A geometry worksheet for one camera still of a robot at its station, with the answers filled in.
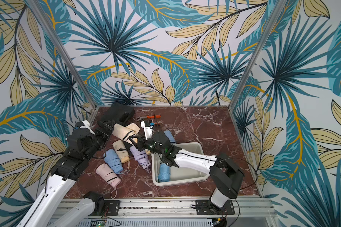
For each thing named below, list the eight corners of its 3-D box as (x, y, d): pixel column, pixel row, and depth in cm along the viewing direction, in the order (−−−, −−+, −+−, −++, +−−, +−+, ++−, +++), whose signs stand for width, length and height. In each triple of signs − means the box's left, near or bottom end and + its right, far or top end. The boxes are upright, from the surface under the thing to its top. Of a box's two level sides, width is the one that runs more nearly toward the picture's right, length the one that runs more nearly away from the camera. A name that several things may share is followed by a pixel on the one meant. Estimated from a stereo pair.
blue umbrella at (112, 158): (113, 177, 85) (111, 175, 83) (103, 154, 94) (101, 152, 91) (125, 169, 88) (124, 167, 86) (115, 148, 97) (113, 146, 94)
